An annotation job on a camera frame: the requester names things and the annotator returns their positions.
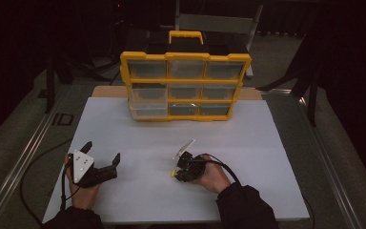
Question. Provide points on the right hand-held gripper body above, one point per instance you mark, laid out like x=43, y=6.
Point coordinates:
x=195, y=167

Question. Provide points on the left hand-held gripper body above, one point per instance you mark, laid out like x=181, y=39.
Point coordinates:
x=82, y=165

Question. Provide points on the yellow foam earplug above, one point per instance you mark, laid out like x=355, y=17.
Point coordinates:
x=173, y=172

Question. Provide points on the clear plastic storage drawer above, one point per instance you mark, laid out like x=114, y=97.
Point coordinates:
x=148, y=106

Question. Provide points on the yellow black drawer organizer cabinet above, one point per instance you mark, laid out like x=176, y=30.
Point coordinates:
x=184, y=56

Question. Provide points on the person's right hand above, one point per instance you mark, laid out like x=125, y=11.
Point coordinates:
x=216, y=178

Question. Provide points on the person's left hand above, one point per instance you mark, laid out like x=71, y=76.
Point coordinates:
x=82, y=197

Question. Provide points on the white table cover sheet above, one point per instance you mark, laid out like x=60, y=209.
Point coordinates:
x=158, y=197

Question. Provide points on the black metal stand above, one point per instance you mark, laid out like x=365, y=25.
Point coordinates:
x=312, y=95
x=50, y=86

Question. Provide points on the grid of clear drawers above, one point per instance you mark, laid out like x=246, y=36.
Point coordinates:
x=186, y=70

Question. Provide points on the grey metal folding chair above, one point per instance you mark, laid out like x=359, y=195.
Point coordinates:
x=216, y=23

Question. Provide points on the metal floor rail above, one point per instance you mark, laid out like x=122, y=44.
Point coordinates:
x=25, y=156
x=327, y=165

